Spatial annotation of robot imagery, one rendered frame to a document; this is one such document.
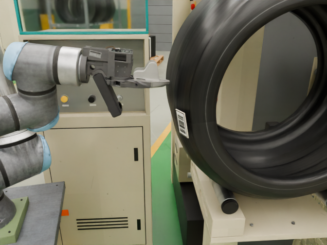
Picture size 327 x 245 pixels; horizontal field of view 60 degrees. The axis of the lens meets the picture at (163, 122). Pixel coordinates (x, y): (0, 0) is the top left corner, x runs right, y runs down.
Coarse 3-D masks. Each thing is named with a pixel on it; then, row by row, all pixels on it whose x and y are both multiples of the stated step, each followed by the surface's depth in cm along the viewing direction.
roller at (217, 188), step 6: (210, 180) 84; (216, 186) 79; (216, 192) 77; (222, 192) 75; (228, 192) 74; (222, 198) 73; (228, 198) 72; (234, 198) 73; (222, 204) 72; (228, 204) 71; (234, 204) 72; (222, 210) 72; (228, 210) 72; (234, 210) 72
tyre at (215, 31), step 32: (224, 0) 56; (256, 0) 54; (288, 0) 53; (320, 0) 54; (192, 32) 60; (224, 32) 55; (320, 32) 83; (192, 64) 59; (224, 64) 57; (320, 64) 88; (192, 96) 60; (320, 96) 91; (192, 128) 63; (224, 128) 95; (288, 128) 94; (320, 128) 91; (192, 160) 72; (224, 160) 65; (256, 160) 93; (288, 160) 89; (320, 160) 83; (256, 192) 70; (288, 192) 70
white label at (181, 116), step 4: (176, 112) 64; (180, 112) 62; (180, 116) 63; (184, 116) 61; (180, 120) 63; (184, 120) 61; (180, 124) 64; (184, 124) 62; (180, 128) 65; (184, 128) 63; (180, 132) 66; (184, 132) 63
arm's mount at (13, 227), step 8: (16, 200) 118; (24, 200) 117; (16, 208) 113; (24, 208) 114; (16, 216) 108; (24, 216) 113; (8, 224) 105; (16, 224) 104; (0, 232) 101; (8, 232) 100; (16, 232) 101; (0, 240) 99; (8, 240) 99; (16, 240) 101
